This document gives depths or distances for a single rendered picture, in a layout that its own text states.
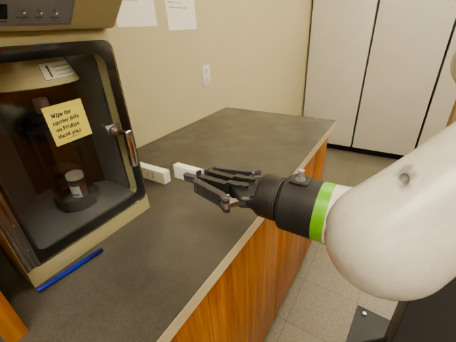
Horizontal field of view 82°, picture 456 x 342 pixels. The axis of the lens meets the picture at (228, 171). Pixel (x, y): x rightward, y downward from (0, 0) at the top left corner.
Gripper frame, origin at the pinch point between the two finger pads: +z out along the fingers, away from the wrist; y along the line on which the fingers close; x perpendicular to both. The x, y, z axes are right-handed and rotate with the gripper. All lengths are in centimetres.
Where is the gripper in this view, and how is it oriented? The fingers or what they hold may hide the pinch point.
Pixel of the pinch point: (188, 173)
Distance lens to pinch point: 53.8
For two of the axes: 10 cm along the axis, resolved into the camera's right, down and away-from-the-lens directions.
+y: -5.4, 4.1, -7.4
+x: 0.4, 8.9, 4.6
